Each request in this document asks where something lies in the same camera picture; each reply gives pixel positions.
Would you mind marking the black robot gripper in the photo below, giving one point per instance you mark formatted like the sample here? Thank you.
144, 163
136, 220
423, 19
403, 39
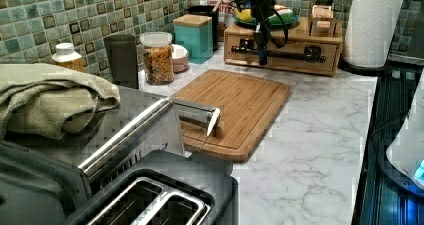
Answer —
261, 11

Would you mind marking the wooden drawer with black handle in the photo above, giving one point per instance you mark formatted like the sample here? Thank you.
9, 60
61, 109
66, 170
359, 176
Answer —
298, 56

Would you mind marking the wooden drawer cabinet box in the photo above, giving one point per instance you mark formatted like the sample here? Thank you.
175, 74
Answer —
297, 32

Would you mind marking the yellow toy lemon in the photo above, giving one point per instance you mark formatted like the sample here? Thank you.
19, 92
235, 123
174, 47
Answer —
244, 15

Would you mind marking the blue plate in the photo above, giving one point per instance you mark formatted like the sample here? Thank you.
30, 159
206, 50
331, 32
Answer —
252, 25

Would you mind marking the green white toy vegetable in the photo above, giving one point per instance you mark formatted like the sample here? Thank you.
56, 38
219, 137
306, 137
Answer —
287, 16

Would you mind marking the small wooden card holder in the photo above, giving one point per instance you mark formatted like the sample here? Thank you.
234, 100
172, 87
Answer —
321, 21

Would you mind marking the teal canister with wooden lid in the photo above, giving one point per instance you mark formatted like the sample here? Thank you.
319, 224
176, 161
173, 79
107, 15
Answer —
194, 32

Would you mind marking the bamboo cutting board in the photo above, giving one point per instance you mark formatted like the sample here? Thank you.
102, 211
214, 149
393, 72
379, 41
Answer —
248, 104

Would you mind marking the pink white small bowl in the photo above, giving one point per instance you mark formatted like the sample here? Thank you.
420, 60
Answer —
180, 58

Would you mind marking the black paper towel holder base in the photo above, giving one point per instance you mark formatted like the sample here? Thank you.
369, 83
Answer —
364, 71

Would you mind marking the glass jar of colourful cereal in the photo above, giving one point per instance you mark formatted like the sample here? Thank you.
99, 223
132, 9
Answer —
157, 57

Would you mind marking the white paper towel roll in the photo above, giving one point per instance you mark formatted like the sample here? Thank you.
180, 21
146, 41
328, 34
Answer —
369, 32

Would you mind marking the dark grey cylindrical cup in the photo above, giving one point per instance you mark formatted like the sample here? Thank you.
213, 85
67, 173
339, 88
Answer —
122, 57

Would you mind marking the black two-slot toaster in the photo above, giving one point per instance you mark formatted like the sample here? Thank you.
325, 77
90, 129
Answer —
165, 189

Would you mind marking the white capped yellow bottle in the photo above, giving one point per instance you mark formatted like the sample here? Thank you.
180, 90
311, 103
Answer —
67, 57

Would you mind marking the beige folded towel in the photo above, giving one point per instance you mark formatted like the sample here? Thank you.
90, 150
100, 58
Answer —
50, 100

